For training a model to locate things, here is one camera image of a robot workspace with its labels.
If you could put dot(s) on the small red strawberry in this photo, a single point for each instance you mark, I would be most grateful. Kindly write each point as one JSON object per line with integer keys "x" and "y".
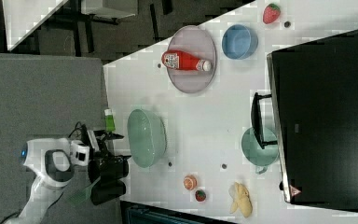
{"x": 200, "y": 195}

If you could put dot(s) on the green plastic strainer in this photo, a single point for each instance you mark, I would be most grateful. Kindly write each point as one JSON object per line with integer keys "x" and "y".
{"x": 147, "y": 137}

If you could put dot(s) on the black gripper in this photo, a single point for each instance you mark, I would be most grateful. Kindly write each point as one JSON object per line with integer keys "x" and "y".
{"x": 96, "y": 141}

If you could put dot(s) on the peeled banana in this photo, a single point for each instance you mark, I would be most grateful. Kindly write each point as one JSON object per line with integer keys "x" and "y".
{"x": 240, "y": 199}

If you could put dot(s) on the large red strawberry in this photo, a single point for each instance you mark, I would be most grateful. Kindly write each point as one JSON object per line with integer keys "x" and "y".
{"x": 271, "y": 13}

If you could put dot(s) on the blue cup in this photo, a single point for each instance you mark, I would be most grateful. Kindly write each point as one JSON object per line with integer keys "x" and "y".
{"x": 239, "y": 42}

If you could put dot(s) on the green bottle white cap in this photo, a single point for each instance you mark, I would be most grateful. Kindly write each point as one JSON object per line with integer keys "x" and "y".
{"x": 109, "y": 120}

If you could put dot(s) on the orange half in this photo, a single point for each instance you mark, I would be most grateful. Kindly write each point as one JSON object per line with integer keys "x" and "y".
{"x": 190, "y": 182}

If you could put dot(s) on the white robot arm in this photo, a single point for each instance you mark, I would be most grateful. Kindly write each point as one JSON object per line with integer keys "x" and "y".
{"x": 53, "y": 161}

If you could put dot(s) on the toaster oven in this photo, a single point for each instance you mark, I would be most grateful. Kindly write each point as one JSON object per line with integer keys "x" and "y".
{"x": 314, "y": 95}

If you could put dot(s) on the red ketchup bottle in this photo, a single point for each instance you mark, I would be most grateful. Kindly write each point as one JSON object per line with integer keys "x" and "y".
{"x": 180, "y": 60}

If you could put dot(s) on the grey round plate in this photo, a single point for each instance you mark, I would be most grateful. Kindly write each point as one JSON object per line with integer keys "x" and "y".
{"x": 193, "y": 40}

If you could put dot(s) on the mint green mug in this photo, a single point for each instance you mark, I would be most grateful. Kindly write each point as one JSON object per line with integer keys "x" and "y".
{"x": 260, "y": 157}

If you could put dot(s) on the blue table frame rail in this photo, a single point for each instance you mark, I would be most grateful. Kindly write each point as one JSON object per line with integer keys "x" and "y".
{"x": 136, "y": 213}

